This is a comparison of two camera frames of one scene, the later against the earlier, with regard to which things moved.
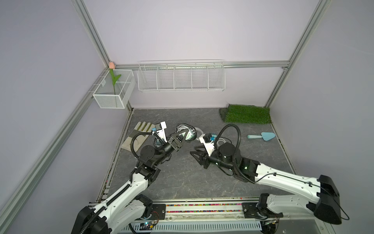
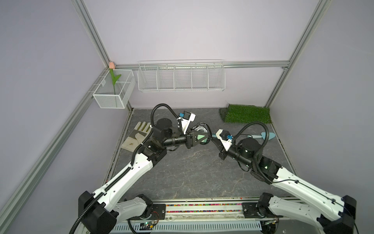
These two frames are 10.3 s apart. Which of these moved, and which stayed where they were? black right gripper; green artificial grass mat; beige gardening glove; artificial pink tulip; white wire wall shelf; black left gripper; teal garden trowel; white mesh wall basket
Moved: black left gripper; black right gripper
Stayed: green artificial grass mat; white mesh wall basket; beige gardening glove; white wire wall shelf; artificial pink tulip; teal garden trowel
